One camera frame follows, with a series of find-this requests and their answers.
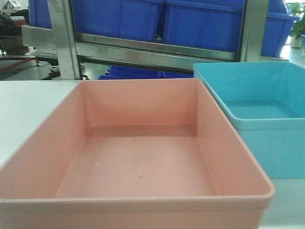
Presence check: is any pink plastic box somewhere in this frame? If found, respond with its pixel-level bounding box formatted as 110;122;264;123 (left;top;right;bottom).
0;78;275;229

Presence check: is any light blue plastic box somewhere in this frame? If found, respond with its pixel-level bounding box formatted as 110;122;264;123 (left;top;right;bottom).
193;62;305;179

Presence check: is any stainless steel shelf rack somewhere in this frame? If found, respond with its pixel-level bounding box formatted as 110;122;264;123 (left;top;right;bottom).
22;0;276;80

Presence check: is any blue storage bin left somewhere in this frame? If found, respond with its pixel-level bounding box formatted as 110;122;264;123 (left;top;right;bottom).
72;0;165;42

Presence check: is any blue storage bin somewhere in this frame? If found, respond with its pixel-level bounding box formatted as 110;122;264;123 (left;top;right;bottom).
163;0;244;52
261;0;300;57
72;0;165;42

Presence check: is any blue storage bin far right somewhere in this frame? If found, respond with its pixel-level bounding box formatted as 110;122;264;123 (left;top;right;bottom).
261;0;300;57

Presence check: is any green potted plant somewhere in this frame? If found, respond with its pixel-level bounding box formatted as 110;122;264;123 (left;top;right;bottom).
288;0;305;48

